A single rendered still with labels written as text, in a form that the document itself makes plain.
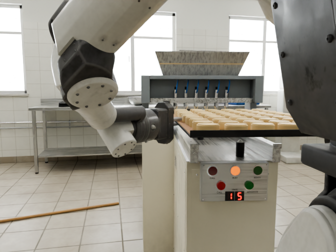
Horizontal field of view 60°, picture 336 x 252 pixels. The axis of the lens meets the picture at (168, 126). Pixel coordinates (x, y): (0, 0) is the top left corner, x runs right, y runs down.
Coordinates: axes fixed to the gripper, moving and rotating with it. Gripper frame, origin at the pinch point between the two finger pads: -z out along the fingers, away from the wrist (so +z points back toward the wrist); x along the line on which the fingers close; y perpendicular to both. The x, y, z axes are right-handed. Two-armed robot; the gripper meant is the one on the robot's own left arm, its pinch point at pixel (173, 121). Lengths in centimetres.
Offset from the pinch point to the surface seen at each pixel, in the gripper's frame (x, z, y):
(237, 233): -43, -27, -8
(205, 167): -17.5, -16.6, -1.0
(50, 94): 2, -155, 373
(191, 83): 13, -79, 51
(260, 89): 10, -100, 16
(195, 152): -11.9, -14.0, 1.7
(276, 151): -12.0, -33.7, -19.2
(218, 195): -27.5, -19.7, -4.4
